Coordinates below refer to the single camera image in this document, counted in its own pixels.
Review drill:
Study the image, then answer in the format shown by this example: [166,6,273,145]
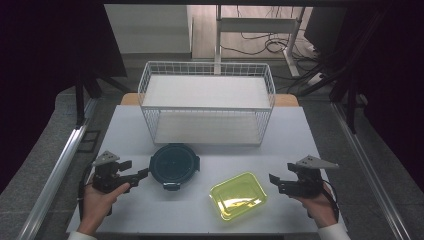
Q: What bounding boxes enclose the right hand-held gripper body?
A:
[278,154,340,200]

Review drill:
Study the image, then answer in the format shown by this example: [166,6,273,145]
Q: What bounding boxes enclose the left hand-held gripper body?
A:
[91,150,131,195]

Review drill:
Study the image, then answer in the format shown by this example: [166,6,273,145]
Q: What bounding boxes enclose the round dark blue lidded container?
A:
[148,143,202,192]

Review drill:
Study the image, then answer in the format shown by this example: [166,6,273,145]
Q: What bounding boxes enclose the yellow-green rectangular container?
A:
[208,171,269,222]

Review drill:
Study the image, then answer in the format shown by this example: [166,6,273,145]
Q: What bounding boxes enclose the white wire rack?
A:
[137,60,277,147]

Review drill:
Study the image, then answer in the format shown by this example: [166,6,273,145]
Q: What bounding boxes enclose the person's right hand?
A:
[293,182,338,230]

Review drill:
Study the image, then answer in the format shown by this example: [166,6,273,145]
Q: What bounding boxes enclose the person's left hand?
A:
[78,182,131,234]

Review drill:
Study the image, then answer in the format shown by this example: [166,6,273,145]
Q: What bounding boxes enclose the wooden table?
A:
[119,92,300,108]

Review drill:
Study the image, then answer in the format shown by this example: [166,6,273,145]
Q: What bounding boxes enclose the black metal stand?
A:
[73,59,132,128]
[296,9,391,135]

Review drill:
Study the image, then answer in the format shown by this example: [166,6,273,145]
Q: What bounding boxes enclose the white cabinet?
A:
[103,4,194,55]

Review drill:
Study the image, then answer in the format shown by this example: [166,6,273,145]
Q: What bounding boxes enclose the dark monitor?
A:
[303,5,353,56]

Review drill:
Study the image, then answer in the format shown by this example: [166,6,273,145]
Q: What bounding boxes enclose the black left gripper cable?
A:
[77,162,113,218]

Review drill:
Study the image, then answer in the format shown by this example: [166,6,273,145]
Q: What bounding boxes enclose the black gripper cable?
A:
[77,162,113,218]
[308,179,341,222]

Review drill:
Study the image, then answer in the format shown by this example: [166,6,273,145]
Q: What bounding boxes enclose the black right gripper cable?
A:
[308,179,341,222]

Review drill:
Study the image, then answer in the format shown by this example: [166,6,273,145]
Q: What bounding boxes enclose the black floor bracket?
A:
[77,129,102,154]

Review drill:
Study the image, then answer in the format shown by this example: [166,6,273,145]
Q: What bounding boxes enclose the aluminium rail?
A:
[330,100,413,240]
[15,97,98,240]

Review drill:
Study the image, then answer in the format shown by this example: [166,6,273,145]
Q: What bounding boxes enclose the black floor cables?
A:
[219,5,323,94]

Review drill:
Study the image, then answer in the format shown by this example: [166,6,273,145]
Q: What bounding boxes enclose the white desk frame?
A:
[214,4,307,78]

